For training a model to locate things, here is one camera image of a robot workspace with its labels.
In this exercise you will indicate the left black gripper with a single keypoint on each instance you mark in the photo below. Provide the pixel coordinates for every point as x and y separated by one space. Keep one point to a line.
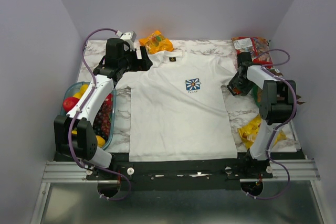
143 64

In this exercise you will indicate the black brooch display box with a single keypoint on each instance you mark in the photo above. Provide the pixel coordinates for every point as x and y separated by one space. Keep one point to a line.
232 88

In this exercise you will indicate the white t-shirt daisy print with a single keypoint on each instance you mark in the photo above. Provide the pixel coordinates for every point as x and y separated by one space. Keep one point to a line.
178 111

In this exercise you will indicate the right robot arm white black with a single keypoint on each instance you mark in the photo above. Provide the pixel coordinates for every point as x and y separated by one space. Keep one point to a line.
278 103

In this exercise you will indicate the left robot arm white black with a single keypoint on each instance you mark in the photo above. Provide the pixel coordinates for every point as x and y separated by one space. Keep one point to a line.
74 134

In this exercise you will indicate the red candy bag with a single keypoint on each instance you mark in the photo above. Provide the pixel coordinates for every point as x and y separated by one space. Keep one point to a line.
253 49

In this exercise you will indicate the orange gummy candy bag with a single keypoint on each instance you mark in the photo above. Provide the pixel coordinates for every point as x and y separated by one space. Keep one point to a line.
156 42

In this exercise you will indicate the yellow orange fruit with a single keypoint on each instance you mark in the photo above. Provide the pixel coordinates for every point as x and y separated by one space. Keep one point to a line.
83 89

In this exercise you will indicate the clear teal fruit container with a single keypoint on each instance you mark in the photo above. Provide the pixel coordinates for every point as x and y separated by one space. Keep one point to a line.
74 89

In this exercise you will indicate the yellow Lays chips bag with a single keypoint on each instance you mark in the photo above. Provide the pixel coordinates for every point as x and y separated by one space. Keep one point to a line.
248 133

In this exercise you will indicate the yellow banana fruit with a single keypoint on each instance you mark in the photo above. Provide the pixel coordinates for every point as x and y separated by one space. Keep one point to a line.
77 95

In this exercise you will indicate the dark red grapes bunch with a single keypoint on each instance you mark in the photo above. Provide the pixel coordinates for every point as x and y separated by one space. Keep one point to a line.
103 120

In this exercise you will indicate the red apple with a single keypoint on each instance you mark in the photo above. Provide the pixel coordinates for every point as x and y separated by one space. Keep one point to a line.
69 103

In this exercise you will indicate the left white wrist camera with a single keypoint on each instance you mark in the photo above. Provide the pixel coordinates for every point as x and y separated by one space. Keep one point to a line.
128 38

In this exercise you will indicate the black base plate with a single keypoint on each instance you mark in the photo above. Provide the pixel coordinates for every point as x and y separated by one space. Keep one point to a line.
186 175

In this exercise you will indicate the aluminium rail frame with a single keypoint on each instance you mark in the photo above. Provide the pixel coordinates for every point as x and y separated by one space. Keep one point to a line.
277 171

